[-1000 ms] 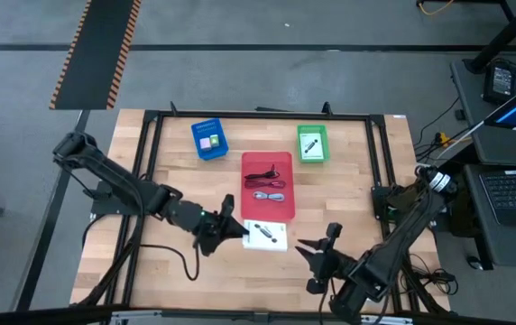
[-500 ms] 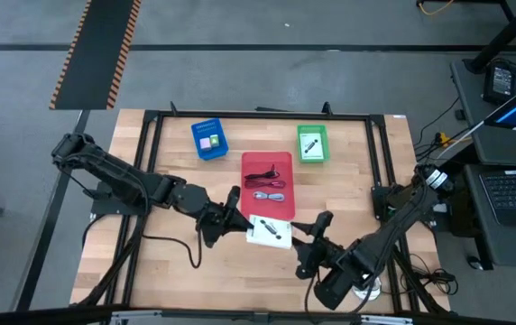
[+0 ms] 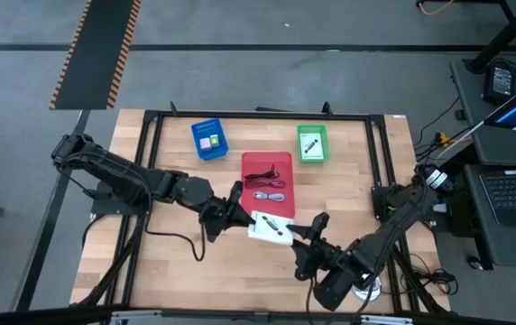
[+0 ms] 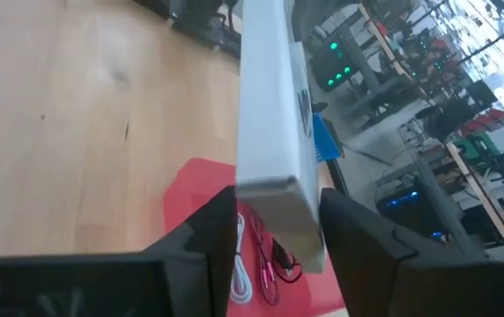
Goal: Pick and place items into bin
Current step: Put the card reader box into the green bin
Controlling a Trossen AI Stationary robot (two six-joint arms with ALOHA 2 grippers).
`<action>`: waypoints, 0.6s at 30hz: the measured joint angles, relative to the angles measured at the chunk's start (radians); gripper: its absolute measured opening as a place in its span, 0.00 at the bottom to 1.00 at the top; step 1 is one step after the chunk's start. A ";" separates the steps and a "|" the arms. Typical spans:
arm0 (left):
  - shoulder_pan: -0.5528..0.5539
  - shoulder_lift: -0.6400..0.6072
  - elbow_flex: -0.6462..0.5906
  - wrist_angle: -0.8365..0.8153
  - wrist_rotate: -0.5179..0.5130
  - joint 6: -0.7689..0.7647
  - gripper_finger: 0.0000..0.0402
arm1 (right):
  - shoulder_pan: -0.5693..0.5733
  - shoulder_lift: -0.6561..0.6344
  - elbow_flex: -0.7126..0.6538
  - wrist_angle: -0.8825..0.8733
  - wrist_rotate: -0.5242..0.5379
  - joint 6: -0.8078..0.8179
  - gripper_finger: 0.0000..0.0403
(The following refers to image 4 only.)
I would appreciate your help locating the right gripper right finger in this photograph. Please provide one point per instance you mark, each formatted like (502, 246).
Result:
(410, 286)

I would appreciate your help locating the blue plastic basket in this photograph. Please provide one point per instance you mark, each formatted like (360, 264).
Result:
(324, 141)

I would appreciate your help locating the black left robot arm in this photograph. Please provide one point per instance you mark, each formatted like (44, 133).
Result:
(199, 22)

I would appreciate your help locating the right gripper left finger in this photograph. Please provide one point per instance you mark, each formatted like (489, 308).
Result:
(102, 286)

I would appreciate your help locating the white printed cardboard box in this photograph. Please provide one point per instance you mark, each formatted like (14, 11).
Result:
(269, 132)

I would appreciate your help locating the pink translucent plastic bin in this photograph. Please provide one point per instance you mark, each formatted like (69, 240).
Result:
(199, 189)

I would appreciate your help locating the black computer green lights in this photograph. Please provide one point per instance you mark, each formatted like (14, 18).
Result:
(333, 66)

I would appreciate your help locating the black computer blue lights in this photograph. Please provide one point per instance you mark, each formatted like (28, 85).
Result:
(406, 207)

